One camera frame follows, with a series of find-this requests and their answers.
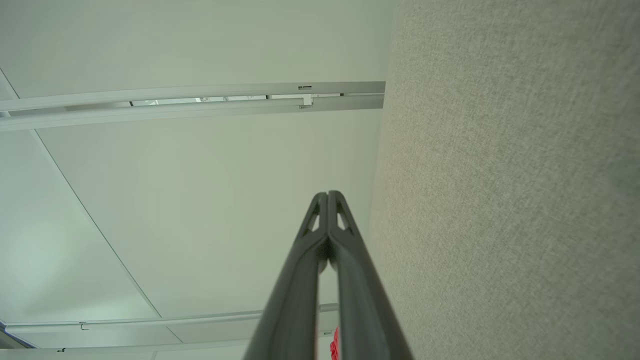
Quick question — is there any grey metal partition post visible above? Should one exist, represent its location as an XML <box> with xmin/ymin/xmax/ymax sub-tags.
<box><xmin>0</xmin><ymin>81</ymin><xmax>386</xmax><ymax>132</ymax></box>

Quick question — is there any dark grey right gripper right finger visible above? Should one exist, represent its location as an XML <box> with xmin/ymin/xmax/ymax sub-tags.
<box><xmin>327</xmin><ymin>190</ymin><xmax>415</xmax><ymax>360</ymax></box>

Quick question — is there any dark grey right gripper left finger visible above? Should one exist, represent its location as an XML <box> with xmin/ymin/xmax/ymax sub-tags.
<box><xmin>242</xmin><ymin>191</ymin><xmax>330</xmax><ymax>360</ymax></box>

